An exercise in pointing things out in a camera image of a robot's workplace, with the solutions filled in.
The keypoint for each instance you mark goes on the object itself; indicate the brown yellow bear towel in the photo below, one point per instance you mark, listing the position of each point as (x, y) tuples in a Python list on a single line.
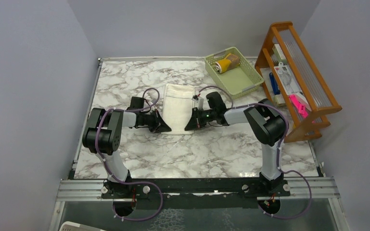
[(230, 62)]

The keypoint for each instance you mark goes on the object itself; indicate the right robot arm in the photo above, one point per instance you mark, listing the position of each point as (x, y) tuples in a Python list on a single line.
[(267, 123)]

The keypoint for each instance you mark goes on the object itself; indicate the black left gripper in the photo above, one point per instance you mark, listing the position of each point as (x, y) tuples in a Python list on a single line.
[(162, 126)]

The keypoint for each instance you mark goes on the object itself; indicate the blue item on rack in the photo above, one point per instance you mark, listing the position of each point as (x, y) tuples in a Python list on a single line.
[(274, 84)]

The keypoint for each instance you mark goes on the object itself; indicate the cream white towel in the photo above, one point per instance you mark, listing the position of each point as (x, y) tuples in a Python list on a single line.
[(177, 108)]

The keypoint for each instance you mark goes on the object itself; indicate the pink item on rack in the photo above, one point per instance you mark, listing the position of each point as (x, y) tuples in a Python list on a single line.
[(301, 104)]

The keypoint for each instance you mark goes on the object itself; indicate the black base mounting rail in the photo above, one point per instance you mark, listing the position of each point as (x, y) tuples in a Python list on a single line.
[(192, 193)]

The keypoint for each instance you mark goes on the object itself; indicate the white bin corner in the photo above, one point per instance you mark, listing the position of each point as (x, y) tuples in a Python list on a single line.
[(72, 226)]

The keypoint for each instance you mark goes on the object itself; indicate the small box on rack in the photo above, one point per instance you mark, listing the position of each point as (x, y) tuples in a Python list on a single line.
[(278, 52)]

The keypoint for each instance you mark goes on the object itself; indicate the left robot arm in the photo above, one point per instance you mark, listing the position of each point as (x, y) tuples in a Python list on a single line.
[(102, 134)]

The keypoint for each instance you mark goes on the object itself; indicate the white packaged item on rack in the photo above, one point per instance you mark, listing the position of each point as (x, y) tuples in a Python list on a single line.
[(287, 78)]

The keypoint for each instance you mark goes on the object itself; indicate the orange wooden rack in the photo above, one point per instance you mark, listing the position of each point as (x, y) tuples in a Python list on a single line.
[(304, 90)]

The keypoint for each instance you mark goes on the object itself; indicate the light green plastic basket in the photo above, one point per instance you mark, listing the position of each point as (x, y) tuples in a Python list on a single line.
[(240, 81)]

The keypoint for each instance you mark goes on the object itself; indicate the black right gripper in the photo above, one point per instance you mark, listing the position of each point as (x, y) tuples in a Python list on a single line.
[(194, 122)]

